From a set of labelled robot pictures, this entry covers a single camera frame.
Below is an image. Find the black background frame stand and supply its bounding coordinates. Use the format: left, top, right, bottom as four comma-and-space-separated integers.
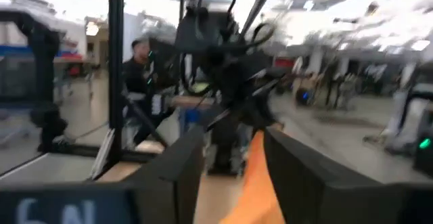
0, 9, 68, 154

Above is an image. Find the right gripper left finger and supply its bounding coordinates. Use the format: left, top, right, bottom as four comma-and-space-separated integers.
123, 125, 206, 224

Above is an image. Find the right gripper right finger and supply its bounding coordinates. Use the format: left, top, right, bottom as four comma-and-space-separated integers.
263, 127, 400, 224

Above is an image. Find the person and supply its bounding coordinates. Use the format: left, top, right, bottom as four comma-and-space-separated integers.
121, 39, 160, 150

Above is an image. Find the orange microfiber towel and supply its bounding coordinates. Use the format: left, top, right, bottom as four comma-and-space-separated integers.
219, 131, 287, 224

